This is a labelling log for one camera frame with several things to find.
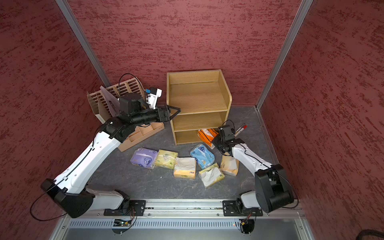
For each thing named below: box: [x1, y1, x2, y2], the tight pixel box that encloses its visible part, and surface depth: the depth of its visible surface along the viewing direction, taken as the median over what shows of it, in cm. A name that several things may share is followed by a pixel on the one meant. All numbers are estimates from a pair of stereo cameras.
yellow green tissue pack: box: [154, 149, 178, 170], surface depth 87 cm
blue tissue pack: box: [190, 144, 216, 170], surface depth 91 cm
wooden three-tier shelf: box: [166, 69, 232, 146], surface depth 86 cm
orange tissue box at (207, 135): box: [197, 128, 219, 150], surface depth 95 cm
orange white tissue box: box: [173, 156, 197, 179], surface depth 83 cm
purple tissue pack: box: [130, 147, 158, 170], surface depth 87 cm
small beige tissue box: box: [220, 155, 240, 177], surface depth 85 cm
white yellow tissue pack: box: [198, 163, 226, 189], surface depth 78 cm
